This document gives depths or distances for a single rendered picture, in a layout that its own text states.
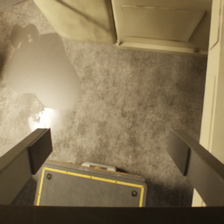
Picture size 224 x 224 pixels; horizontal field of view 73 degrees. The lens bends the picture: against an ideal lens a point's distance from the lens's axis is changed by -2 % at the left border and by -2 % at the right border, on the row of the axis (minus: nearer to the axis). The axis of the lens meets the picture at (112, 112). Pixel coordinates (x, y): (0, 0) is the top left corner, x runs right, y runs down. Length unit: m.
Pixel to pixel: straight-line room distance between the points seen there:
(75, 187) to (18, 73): 1.23
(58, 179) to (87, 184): 0.19
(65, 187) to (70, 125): 0.54
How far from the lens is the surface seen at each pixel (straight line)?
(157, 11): 1.17
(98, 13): 1.27
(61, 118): 1.45
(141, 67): 1.43
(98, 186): 1.05
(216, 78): 0.72
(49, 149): 0.17
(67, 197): 1.13
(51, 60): 1.66
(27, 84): 1.70
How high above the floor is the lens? 1.30
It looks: 79 degrees down
